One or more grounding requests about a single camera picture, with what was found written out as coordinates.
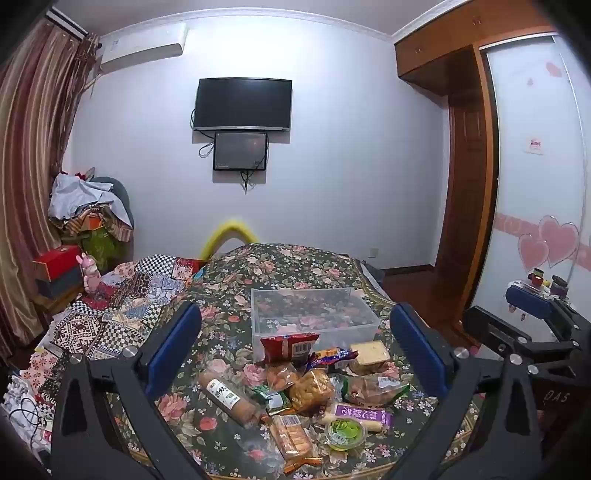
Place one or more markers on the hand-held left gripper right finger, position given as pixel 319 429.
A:
pixel 418 353

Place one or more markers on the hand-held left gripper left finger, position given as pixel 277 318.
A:
pixel 178 344

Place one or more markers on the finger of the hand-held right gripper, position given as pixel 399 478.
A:
pixel 526 297
pixel 494 330

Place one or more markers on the yellow cake packet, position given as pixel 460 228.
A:
pixel 369 355

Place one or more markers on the purple label white packet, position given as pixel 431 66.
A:
pixel 360 415

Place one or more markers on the green jelly cup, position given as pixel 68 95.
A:
pixel 345 433

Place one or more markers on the clear bag of brown snacks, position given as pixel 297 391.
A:
pixel 280 376

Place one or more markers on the green snack packet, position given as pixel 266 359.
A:
pixel 271 399

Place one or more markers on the clear plastic container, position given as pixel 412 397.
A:
pixel 314 318

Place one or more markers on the yellow crisp snack bag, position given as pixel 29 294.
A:
pixel 311 391

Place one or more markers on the small red-capped bottle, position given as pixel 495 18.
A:
pixel 537 278

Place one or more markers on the small dark jar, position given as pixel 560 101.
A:
pixel 559 286

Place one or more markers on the brown bread bag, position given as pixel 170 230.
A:
pixel 376 390

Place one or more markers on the patchwork quilt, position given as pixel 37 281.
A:
pixel 120 300

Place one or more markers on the brown cylinder biscuit packet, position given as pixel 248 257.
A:
pixel 228 397

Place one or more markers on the dark blue candy wrapper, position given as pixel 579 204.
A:
pixel 330 357

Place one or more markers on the bed mattress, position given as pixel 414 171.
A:
pixel 371 273

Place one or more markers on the frosted sliding door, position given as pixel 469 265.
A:
pixel 526 194

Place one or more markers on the red snack packet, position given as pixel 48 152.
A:
pixel 286 348

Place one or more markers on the pink rabbit toy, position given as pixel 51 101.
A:
pixel 88 272

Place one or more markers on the green cloth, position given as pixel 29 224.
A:
pixel 99 251

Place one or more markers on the yellow hoop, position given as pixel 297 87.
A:
pixel 221 230

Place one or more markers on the wooden wardrobe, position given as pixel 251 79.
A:
pixel 466 184

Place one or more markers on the grey box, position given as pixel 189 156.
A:
pixel 60 286

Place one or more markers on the red box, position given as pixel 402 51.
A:
pixel 55 261

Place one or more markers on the orange biscuit packet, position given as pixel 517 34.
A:
pixel 293 438

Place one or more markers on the red white door sticker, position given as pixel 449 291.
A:
pixel 535 146

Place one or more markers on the grey chair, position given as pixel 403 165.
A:
pixel 122 196

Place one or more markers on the white power strip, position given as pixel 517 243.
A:
pixel 21 397

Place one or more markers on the pile of clothes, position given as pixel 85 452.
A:
pixel 78 194

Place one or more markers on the small black monitor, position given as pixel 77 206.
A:
pixel 240 151

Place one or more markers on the striped brown curtain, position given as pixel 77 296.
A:
pixel 32 161

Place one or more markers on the large black television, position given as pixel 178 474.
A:
pixel 242 104

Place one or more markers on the white air conditioner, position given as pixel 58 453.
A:
pixel 143 46

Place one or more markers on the white curtain rail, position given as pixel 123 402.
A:
pixel 64 22

